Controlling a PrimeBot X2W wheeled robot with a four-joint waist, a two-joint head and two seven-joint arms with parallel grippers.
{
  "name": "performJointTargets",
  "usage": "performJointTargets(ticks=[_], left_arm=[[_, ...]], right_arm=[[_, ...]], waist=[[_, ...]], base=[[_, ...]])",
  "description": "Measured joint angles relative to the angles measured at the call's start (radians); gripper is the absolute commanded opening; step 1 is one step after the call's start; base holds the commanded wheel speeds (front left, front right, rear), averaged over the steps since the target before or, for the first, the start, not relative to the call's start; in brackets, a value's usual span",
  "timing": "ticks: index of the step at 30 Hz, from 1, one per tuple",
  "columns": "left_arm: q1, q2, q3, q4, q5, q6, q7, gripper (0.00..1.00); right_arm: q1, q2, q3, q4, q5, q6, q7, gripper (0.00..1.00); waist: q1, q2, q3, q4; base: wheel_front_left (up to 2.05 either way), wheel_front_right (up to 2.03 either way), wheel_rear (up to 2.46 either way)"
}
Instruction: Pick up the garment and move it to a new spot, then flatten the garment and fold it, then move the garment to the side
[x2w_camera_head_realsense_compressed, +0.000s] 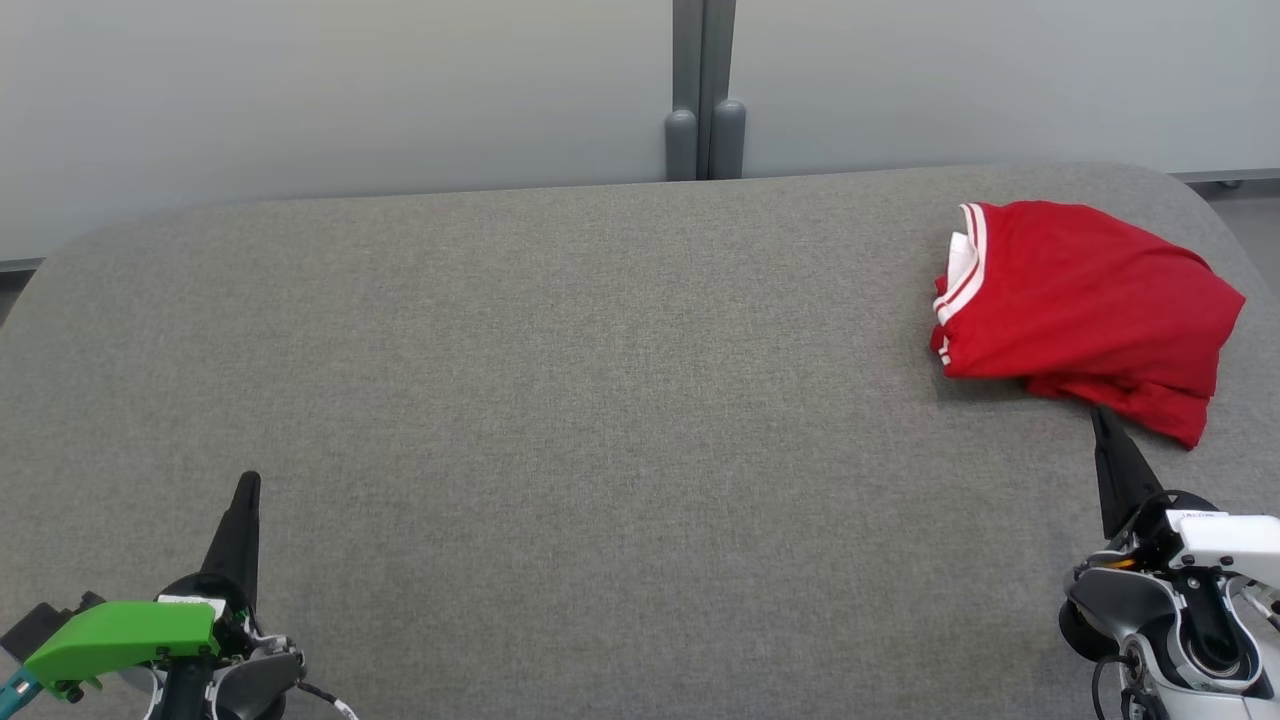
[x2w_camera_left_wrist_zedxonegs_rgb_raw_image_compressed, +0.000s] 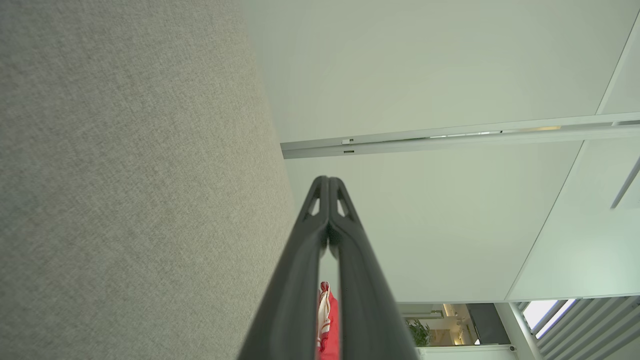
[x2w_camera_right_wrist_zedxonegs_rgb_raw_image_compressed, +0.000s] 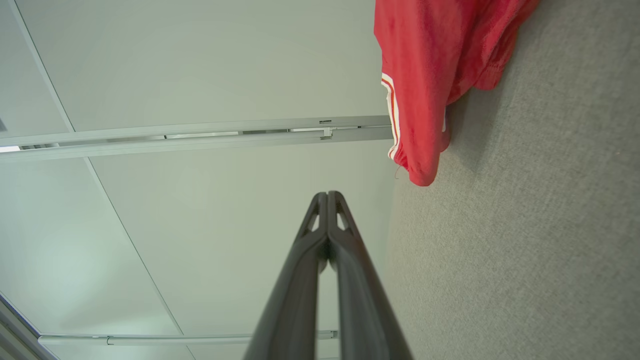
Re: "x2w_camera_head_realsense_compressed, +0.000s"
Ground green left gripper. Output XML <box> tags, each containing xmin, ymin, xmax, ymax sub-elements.
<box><xmin>22</xmin><ymin>471</ymin><xmax>264</xmax><ymax>701</ymax></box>

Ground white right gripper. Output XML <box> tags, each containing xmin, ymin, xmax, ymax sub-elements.
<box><xmin>1089</xmin><ymin>405</ymin><xmax>1280</xmax><ymax>593</ymax></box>

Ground red Bulls jersey white sleeves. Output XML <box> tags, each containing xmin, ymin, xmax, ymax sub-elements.
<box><xmin>930</xmin><ymin>200</ymin><xmax>1247</xmax><ymax>401</ymax></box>

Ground grey fabric sofa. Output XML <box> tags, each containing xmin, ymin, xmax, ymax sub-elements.
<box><xmin>0</xmin><ymin>163</ymin><xmax>1280</xmax><ymax>720</ymax></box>

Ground thin black cable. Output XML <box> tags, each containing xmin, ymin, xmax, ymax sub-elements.
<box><xmin>294</xmin><ymin>680</ymin><xmax>361</xmax><ymax>720</ymax></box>
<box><xmin>1090</xmin><ymin>650</ymin><xmax>1167</xmax><ymax>720</ymax></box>

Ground teal cable connector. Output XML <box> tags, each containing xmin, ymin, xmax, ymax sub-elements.
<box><xmin>0</xmin><ymin>668</ymin><xmax>44</xmax><ymax>714</ymax></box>

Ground grey partition post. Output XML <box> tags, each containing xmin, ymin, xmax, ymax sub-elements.
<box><xmin>708</xmin><ymin>0</ymin><xmax>747</xmax><ymax>181</ymax></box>
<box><xmin>665</xmin><ymin>0</ymin><xmax>701</xmax><ymax>183</ymax></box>

